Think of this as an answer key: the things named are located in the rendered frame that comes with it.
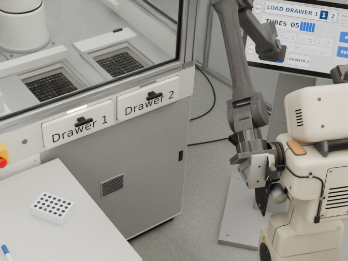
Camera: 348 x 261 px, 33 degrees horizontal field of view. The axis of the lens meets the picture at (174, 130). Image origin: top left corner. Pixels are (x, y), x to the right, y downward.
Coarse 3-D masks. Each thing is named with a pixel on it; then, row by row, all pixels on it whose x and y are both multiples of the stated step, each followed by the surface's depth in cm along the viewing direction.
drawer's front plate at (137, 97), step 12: (156, 84) 237; (168, 84) 240; (120, 96) 230; (132, 96) 232; (144, 96) 236; (168, 96) 244; (120, 108) 231; (132, 108) 235; (144, 108) 240; (120, 120) 235
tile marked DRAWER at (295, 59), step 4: (288, 56) 243; (292, 56) 243; (296, 56) 243; (300, 56) 243; (304, 56) 243; (308, 56) 242; (288, 60) 243; (292, 60) 243; (296, 60) 243; (300, 60) 243; (304, 60) 243; (308, 60) 242; (288, 64) 243; (292, 64) 243; (296, 64) 243; (300, 64) 243; (304, 64) 242; (308, 64) 242
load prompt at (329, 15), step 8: (264, 8) 245; (272, 8) 245; (280, 8) 245; (288, 8) 244; (296, 8) 244; (304, 8) 243; (312, 8) 243; (320, 8) 243; (288, 16) 244; (296, 16) 244; (304, 16) 243; (312, 16) 243; (320, 16) 242; (328, 16) 242; (336, 16) 242
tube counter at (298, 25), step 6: (294, 24) 244; (300, 24) 243; (306, 24) 243; (312, 24) 243; (318, 24) 242; (324, 24) 242; (294, 30) 244; (300, 30) 243; (306, 30) 243; (312, 30) 243; (318, 30) 242; (324, 30) 242; (330, 30) 242
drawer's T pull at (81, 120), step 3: (81, 117) 221; (78, 120) 220; (81, 120) 220; (84, 120) 219; (87, 120) 220; (90, 120) 220; (78, 123) 218; (81, 123) 218; (84, 123) 219; (87, 123) 220; (75, 126) 218; (78, 126) 218
